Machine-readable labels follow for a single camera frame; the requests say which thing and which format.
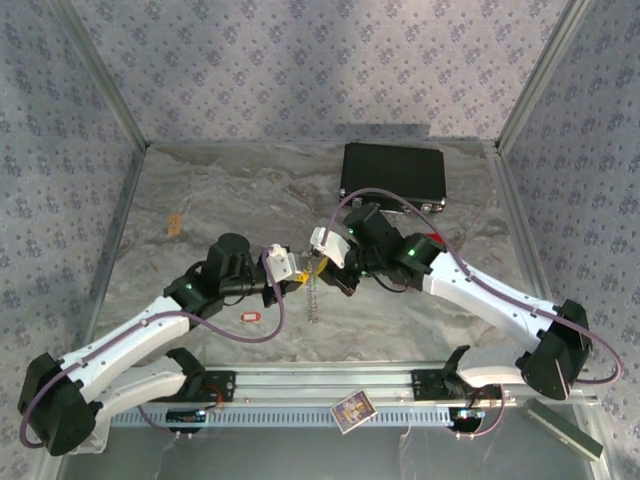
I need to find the aluminium frame post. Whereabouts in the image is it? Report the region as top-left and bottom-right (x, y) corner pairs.
(49, 0), (153, 150)
(493, 0), (594, 154)

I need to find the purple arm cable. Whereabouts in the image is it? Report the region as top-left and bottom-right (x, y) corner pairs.
(322, 186), (625, 442)
(18, 257), (286, 449)

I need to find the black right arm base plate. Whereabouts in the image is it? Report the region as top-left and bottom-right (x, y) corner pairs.
(410, 368), (454, 401)

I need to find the aluminium right side frame rail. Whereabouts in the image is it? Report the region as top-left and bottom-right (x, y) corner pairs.
(484, 141), (619, 480)

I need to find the aluminium right frame post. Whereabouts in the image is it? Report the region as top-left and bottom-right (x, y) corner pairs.
(493, 0), (594, 154)

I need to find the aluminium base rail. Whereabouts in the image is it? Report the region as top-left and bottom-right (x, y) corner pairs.
(202, 367), (516, 404)

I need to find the small black circuit board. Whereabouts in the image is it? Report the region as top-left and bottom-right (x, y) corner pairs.
(166, 407), (209, 426)
(452, 407), (487, 426)

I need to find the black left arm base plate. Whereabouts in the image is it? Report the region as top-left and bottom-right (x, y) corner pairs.
(197, 368), (238, 404)

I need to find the grey slotted cable duct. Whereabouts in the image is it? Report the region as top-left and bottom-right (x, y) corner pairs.
(109, 402), (454, 429)

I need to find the aluminium left frame post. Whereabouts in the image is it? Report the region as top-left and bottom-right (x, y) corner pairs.
(49, 0), (153, 150)

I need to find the grey metal bar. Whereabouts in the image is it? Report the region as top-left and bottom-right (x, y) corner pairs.
(519, 398), (604, 461)

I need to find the aluminium left side frame rail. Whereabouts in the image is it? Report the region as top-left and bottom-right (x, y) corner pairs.
(37, 144), (151, 480)

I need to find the aluminium frame rail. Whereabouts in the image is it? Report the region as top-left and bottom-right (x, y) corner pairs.
(37, 144), (151, 480)
(484, 141), (619, 480)

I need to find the metal strip with key rings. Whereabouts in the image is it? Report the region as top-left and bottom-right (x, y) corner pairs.
(305, 249), (321, 325)

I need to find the small printed card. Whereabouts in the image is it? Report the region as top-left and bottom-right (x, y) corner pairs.
(330, 389), (379, 435)

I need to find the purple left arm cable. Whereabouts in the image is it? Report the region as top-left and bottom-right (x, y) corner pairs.
(18, 257), (286, 449)

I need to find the black hard case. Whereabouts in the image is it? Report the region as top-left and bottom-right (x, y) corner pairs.
(337, 142), (448, 216)

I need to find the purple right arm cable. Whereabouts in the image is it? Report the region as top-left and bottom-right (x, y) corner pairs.
(322, 186), (625, 442)

